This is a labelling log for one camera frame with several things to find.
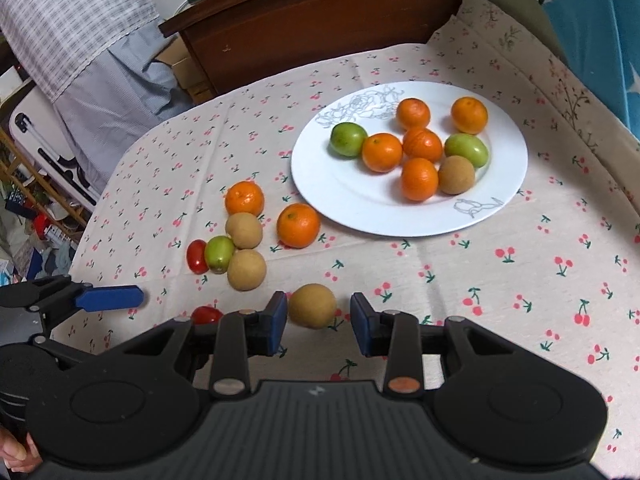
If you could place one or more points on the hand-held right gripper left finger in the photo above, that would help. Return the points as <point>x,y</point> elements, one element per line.
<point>277,322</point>

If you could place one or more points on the checked cloth cover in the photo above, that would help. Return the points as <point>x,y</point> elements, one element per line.
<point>65,10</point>

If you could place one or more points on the wooden rack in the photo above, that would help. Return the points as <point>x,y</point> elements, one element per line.
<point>75,212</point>

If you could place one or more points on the cardboard box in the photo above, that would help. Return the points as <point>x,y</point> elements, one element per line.
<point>185,75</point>

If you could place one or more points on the person's left hand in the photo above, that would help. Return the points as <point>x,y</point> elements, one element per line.
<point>15,452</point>

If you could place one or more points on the white plate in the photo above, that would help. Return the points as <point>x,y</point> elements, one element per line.
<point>350,195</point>

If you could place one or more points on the blue star print pillow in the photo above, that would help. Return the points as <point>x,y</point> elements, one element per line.
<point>600,35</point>

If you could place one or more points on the red cherry tomato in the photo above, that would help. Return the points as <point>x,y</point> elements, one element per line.
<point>206,315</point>
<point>197,256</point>

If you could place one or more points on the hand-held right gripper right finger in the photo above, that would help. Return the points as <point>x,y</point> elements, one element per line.
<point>360,325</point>

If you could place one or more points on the white folding board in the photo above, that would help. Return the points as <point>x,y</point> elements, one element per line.
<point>30,110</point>

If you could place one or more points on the wooden nightstand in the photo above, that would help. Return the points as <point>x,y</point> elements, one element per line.
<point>300,25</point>

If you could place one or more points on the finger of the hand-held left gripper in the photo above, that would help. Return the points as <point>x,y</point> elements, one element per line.
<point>110,299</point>

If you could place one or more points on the cherry print tablecloth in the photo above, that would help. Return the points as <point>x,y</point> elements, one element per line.
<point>450,285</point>

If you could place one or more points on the green plum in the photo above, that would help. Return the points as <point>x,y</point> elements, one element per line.
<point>348,139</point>
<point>466,150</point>
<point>219,254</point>

